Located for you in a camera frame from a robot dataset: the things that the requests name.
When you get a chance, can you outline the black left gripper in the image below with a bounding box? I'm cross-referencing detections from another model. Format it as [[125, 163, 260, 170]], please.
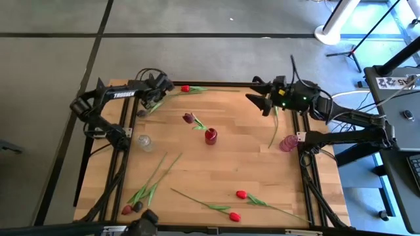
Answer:
[[140, 72, 175, 111]]

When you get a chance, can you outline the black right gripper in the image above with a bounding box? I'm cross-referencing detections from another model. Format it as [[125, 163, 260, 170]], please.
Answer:
[[245, 80, 324, 117]]

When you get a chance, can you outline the purple tulip flower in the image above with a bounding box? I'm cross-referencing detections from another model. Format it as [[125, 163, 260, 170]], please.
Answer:
[[182, 112, 209, 132], [136, 90, 201, 119]]

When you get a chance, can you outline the black tulip flower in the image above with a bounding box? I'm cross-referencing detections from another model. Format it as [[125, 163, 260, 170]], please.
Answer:
[[267, 105, 280, 149], [132, 152, 183, 213]]

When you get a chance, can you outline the clear glass vase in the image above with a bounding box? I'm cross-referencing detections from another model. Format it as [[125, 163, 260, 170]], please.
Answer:
[[136, 134, 154, 153]]

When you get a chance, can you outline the pink ribbed glass vase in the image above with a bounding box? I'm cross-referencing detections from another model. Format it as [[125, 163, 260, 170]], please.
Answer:
[[278, 134, 300, 153]]

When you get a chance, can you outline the red tulip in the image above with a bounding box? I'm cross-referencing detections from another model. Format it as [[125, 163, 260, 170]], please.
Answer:
[[120, 152, 168, 216]]

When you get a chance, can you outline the red glass vase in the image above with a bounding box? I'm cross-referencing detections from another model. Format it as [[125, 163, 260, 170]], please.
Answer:
[[204, 127, 219, 146]]

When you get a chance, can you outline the black side panel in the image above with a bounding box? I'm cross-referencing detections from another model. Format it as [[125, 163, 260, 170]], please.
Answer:
[[72, 77, 108, 208]]

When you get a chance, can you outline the white floor stand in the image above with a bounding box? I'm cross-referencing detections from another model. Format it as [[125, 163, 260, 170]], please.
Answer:
[[314, 0, 362, 46]]

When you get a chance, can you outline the black tripod stand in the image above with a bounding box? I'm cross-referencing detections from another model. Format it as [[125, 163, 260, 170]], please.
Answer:
[[325, 0, 403, 73]]

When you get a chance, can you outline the black desk foot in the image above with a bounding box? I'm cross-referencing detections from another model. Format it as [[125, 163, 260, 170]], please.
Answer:
[[334, 144, 383, 167]]

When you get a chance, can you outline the white printed label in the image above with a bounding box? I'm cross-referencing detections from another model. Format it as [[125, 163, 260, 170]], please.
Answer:
[[375, 76, 416, 89]]

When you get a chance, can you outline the dark grey desk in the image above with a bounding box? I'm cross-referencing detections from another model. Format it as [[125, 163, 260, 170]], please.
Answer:
[[379, 149, 420, 234], [363, 65, 420, 153]]

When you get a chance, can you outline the blue desk leg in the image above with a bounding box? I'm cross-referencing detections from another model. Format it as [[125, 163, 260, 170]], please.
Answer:
[[372, 152, 398, 219]]

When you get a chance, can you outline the grey furniture foot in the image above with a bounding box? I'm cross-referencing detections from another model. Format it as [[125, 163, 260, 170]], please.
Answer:
[[0, 139, 24, 155]]

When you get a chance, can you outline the black rig crossbar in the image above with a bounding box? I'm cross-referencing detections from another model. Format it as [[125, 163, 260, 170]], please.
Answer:
[[0, 222, 420, 236]]

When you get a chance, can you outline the black keyboard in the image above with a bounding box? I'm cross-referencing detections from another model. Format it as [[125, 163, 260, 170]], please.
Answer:
[[406, 153, 420, 193]]

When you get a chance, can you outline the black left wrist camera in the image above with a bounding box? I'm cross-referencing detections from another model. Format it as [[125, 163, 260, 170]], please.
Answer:
[[154, 73, 172, 89]]

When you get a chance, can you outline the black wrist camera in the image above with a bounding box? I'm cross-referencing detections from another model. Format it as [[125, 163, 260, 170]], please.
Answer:
[[154, 73, 172, 89], [274, 75, 289, 91]]

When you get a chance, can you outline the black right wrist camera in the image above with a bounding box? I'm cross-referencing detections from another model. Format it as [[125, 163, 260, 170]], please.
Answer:
[[274, 75, 289, 91]]

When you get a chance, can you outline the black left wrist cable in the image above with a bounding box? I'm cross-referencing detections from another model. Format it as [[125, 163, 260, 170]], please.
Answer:
[[135, 68, 167, 83]]

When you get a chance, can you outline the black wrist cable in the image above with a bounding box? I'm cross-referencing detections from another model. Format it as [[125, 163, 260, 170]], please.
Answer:
[[135, 68, 167, 83], [289, 54, 334, 114]]

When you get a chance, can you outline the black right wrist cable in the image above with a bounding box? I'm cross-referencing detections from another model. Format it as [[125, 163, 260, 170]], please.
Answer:
[[289, 54, 334, 114]]

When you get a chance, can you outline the black aluminium table frame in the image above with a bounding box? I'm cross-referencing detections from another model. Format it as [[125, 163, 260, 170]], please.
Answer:
[[78, 80, 350, 230]]

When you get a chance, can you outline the white cable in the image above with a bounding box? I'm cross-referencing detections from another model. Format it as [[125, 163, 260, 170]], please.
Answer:
[[330, 90, 370, 99]]

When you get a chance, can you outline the long silver bracket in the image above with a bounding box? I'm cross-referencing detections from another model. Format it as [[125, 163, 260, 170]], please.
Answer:
[[100, 225, 131, 234], [284, 228, 324, 236]]

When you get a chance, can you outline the grey cable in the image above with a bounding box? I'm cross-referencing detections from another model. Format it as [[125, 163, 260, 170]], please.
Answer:
[[373, 74, 420, 108]]

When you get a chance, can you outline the black desk post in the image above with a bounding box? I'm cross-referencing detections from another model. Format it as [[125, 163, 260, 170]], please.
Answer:
[[375, 34, 420, 77]]

